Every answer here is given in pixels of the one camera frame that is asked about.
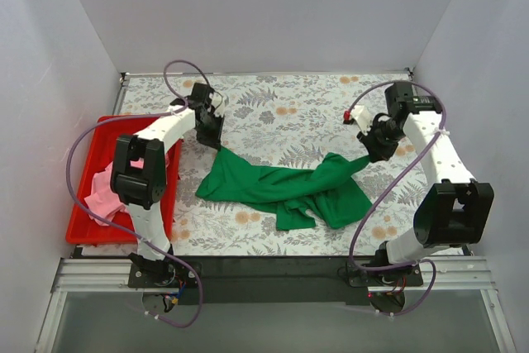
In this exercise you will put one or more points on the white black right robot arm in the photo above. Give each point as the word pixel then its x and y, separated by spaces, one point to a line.
pixel 456 207

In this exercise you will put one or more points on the pink t shirt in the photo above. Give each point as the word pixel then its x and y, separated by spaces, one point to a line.
pixel 102 200

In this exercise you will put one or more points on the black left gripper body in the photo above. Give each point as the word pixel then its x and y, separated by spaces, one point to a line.
pixel 211 131

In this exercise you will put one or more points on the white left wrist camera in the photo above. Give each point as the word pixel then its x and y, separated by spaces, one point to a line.
pixel 217 105

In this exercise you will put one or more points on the red plastic bin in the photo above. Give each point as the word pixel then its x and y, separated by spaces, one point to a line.
pixel 83 228

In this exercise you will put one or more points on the aluminium frame rail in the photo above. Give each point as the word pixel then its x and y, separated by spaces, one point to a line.
pixel 116 274

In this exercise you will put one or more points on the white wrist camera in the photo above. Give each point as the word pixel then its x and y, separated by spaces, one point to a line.
pixel 217 105
pixel 360 116

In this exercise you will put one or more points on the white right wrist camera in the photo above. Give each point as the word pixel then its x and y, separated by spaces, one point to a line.
pixel 360 116

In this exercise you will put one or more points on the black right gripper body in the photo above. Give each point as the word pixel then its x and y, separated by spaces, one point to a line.
pixel 377 150

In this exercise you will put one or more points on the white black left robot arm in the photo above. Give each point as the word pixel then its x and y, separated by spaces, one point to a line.
pixel 139 176

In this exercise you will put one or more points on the floral patterned table mat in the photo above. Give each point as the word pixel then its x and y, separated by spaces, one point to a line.
pixel 292 121

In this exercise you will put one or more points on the green t shirt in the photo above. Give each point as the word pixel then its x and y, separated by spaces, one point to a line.
pixel 295 196

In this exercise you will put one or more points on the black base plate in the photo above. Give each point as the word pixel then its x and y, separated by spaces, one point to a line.
pixel 354 291

